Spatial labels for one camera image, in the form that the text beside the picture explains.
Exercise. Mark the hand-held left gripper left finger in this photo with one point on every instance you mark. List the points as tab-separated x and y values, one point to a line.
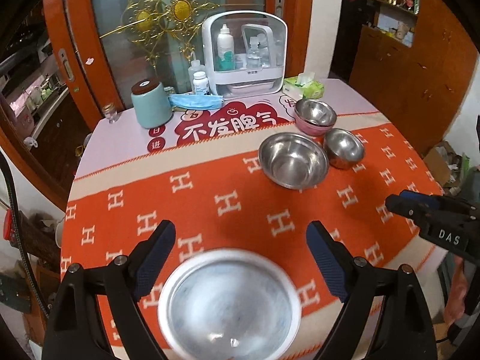
153	262

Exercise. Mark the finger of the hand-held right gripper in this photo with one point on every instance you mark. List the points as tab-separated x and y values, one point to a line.
420	199
407	210

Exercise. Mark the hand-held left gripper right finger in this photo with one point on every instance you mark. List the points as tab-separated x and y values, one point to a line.
330	262

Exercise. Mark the blue patterned deep plate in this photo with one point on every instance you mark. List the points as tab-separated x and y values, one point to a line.
228	303

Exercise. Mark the small steel bowl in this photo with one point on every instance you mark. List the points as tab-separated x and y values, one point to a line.
343	146

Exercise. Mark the large steel bowl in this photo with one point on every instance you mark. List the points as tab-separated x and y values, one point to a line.
292	161

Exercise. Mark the pink bowl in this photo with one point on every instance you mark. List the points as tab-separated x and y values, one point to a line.
311	129

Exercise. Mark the medium steel bowl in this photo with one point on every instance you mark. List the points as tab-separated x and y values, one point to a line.
315	110

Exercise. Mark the person's right forearm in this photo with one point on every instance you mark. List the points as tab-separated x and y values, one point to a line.
455	292

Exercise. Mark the cardboard box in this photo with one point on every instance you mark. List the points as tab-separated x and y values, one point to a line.
438	165

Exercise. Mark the orange printed tablecloth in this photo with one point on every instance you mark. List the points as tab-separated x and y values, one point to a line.
240	210

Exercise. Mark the wooden cabinet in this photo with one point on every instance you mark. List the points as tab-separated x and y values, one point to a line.
412	82

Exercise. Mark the green tissue pack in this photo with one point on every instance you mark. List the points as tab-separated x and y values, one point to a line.
313	90

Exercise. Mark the teal canister with brown lid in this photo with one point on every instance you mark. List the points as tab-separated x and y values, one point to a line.
150	108

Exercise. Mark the small glass jar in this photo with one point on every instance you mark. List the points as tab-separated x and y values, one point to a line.
111	114

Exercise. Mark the blue face mask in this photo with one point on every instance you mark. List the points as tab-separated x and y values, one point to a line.
195	101

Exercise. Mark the white pill bottle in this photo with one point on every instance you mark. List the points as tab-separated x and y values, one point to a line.
200	84

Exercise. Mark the wooden glass door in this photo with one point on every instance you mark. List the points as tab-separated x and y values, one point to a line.
93	82

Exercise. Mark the clear squeeze bottle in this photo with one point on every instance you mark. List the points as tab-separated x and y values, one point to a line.
194	71

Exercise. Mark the white storage case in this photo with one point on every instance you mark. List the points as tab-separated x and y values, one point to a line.
247	74

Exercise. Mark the clear plastic bottle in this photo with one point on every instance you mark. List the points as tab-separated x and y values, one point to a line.
254	56

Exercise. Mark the white bottle with green label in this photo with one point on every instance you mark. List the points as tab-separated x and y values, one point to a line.
225	48

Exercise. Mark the gold door ornament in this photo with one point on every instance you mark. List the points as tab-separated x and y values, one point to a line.
180	9

